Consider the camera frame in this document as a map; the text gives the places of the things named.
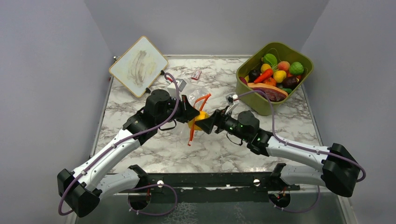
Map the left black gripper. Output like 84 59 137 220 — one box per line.
156 94 201 126

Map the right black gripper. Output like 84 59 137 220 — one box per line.
196 106 249 142

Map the yellow toy bell pepper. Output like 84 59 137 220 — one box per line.
188 111 209 131

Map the clear zip top bag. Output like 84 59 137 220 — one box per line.
187 87 212 146

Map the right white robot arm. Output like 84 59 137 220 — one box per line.
195 110 360 197

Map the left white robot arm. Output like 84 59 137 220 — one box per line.
57 90 200 217

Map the small red white box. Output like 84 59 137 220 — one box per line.
191 69 202 80

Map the olive green plastic bin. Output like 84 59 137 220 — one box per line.
235 42 313 116

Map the black toy fruit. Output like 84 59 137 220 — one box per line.
248 69 261 83

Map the red toy steak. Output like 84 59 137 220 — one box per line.
253 87 288 102

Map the small orange toy pumpkin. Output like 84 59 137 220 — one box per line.
263 77 277 87

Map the orange toy carrot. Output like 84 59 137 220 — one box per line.
254 69 273 84

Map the yellow toy lemon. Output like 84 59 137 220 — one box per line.
273 70 287 84

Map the green toy leafy vegetable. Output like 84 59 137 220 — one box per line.
262 53 278 67

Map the peach toy fruit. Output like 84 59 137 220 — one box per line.
277 61 290 73

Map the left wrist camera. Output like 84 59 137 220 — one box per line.
166 77 187 99

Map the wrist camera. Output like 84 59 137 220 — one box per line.
225 93 239 115
166 77 187 99

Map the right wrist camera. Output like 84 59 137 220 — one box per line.
225 93 239 115

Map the small whiteboard with wooden frame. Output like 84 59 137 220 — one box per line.
109 36 168 98

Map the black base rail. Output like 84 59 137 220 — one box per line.
126 172 300 203

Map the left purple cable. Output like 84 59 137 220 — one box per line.
58 72 181 216

